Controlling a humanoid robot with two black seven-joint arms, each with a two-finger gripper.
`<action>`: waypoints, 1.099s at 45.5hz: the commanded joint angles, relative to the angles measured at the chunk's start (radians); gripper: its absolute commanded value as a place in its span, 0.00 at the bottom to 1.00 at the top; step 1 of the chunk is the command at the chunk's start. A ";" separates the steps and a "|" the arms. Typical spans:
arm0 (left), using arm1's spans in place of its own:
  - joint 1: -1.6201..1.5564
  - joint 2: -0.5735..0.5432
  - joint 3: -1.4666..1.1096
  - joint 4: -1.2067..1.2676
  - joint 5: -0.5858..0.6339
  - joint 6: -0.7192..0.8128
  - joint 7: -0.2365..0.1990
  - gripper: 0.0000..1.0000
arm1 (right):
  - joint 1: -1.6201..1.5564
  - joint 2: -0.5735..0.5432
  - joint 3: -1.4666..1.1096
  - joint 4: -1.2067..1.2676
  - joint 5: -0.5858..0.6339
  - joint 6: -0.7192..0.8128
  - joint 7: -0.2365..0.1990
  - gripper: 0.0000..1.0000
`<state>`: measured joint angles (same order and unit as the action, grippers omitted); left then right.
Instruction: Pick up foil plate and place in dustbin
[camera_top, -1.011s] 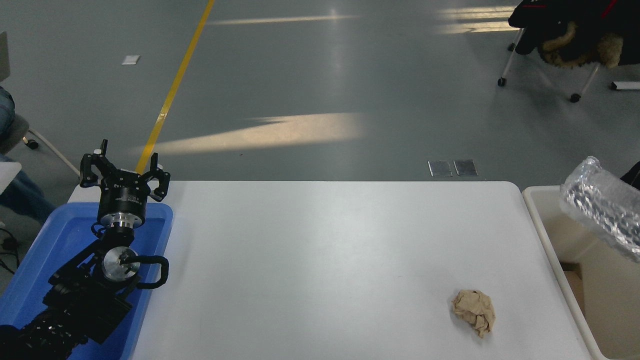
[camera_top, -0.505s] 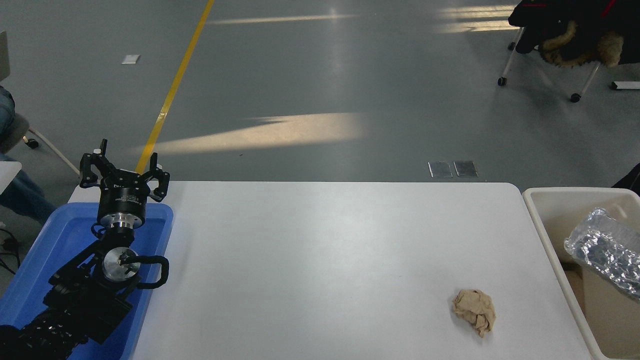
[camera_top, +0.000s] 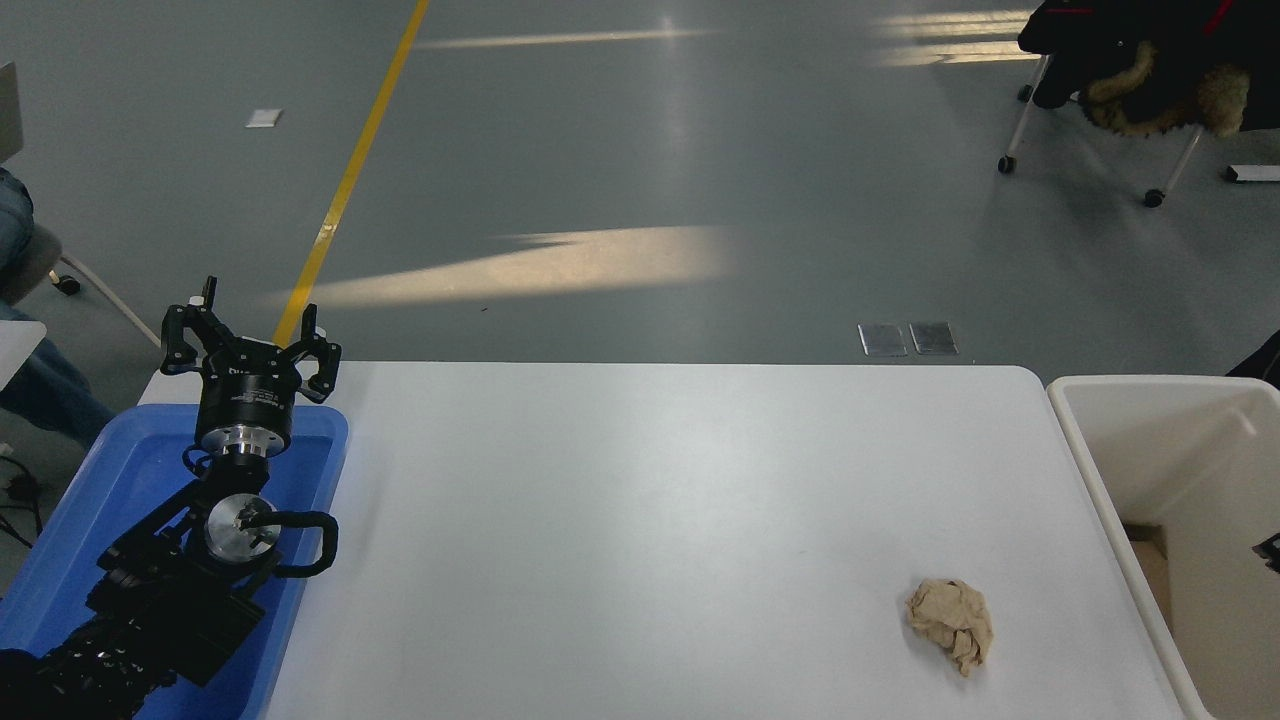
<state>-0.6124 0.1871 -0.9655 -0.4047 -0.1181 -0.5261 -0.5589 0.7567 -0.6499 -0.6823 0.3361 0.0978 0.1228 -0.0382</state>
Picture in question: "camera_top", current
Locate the large pale bin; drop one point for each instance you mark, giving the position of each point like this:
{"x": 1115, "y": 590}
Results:
{"x": 1150, "y": 420}

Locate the white flat floor object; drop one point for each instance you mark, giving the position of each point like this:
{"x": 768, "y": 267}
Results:
{"x": 1255, "y": 172}

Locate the black fur-trimmed jacket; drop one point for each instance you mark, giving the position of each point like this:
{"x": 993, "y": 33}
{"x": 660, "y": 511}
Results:
{"x": 1150, "y": 50}

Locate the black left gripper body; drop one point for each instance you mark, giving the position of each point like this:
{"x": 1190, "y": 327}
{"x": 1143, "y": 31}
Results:
{"x": 247, "y": 395}

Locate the crumpled tan paper ball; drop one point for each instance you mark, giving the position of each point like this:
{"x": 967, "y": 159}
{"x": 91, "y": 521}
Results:
{"x": 950, "y": 620}

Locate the white-legged wheeled chair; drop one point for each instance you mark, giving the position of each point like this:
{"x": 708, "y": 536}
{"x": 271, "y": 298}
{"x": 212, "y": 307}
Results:
{"x": 1006, "y": 163}

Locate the seated person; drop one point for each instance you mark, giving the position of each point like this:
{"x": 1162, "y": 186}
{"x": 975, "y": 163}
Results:
{"x": 50, "y": 390}

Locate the silver floor plate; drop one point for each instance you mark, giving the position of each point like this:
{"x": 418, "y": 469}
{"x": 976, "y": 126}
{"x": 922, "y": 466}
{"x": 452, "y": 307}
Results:
{"x": 933, "y": 338}
{"x": 882, "y": 340}

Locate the small white table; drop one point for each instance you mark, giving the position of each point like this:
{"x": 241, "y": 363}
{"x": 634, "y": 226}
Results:
{"x": 15, "y": 345}

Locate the grey office chair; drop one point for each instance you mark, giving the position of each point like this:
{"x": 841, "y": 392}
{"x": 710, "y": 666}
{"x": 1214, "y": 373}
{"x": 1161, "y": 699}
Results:
{"x": 35, "y": 260}

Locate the grey panel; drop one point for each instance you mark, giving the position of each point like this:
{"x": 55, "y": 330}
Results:
{"x": 9, "y": 110}

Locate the blue plastic tray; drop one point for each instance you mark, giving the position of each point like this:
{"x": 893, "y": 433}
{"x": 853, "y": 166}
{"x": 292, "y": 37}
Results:
{"x": 120, "y": 470}

